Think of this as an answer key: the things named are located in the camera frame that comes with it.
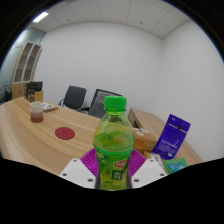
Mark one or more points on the wooden side desk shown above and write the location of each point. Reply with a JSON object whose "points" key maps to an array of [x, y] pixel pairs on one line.
{"points": [[148, 120]]}

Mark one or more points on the rectangular ceiling light panel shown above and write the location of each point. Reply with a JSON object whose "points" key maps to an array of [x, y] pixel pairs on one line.
{"points": [[40, 17]]}

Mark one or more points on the white and brown ribbed cup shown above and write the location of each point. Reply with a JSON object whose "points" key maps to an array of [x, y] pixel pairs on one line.
{"points": [[36, 112]]}

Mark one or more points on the stack of dark boxes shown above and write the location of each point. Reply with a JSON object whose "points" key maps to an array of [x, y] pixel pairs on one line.
{"points": [[33, 86]]}

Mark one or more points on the wooden glass-door cabinet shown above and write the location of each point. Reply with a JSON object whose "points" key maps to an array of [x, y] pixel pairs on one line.
{"points": [[25, 66]]}

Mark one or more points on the grey backpack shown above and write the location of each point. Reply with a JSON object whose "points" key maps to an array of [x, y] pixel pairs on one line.
{"points": [[98, 106]]}

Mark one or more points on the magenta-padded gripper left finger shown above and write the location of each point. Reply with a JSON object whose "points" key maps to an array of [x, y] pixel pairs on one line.
{"points": [[76, 171]]}

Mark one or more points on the black padded office chair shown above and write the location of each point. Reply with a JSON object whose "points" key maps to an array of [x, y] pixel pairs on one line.
{"points": [[75, 96]]}

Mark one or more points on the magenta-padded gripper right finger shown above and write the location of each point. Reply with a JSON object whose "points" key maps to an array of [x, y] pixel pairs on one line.
{"points": [[150, 170]]}

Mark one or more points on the orange cardboard box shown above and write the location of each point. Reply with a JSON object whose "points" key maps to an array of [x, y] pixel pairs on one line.
{"points": [[145, 141]]}

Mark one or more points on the purple flat package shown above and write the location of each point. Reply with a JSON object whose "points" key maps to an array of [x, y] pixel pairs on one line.
{"points": [[171, 138]]}

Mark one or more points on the green drink bottle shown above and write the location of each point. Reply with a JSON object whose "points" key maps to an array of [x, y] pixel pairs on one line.
{"points": [[113, 143]]}

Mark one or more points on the black mesh office chair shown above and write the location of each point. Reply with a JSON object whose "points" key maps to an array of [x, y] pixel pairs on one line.
{"points": [[100, 93]]}

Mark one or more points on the flat round red coaster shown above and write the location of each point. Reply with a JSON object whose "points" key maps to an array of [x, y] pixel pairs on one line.
{"points": [[65, 133]]}

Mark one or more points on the tan cardboard box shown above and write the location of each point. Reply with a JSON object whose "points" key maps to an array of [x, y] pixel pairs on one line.
{"points": [[38, 96]]}

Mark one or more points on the green packet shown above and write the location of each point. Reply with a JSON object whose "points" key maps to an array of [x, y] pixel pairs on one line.
{"points": [[176, 165]]}

